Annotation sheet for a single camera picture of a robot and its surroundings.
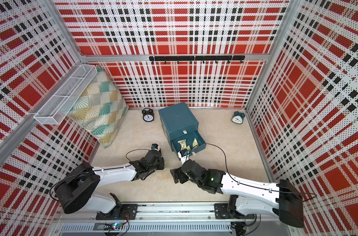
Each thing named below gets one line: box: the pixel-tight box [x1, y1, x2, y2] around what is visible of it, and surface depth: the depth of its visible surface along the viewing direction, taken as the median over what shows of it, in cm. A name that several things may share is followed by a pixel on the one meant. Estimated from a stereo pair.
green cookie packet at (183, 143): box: [177, 139, 192, 151], surface depth 90 cm
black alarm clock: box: [141, 107, 155, 122], surface depth 110 cm
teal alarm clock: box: [231, 110, 246, 125], surface depth 110 cm
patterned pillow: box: [60, 64, 129, 148], surface depth 90 cm
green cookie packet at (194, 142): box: [192, 137, 199, 148], surface depth 90 cm
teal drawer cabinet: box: [158, 102, 207, 161], surface depth 88 cm
